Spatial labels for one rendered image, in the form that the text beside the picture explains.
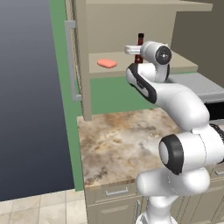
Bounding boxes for grey cabinet door handle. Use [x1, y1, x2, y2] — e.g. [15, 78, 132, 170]
[64, 20, 83, 102]

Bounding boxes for salmon pink sponge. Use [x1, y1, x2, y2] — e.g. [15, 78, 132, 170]
[96, 59, 118, 70]

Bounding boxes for grey cupboard door handle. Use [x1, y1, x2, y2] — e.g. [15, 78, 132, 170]
[135, 199, 143, 224]

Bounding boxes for dark red condiment bottle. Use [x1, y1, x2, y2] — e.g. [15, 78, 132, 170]
[134, 32, 145, 65]

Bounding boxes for beige cabinet door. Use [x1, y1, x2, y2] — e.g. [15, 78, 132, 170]
[65, 0, 93, 123]

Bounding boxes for beige drawer front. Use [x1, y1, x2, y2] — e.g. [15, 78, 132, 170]
[84, 181, 142, 207]
[207, 163, 224, 188]

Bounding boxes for dark beige wall cabinet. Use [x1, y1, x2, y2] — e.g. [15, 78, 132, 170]
[170, 0, 224, 88]

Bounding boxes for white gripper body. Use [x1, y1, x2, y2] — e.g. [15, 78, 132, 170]
[124, 44, 144, 56]

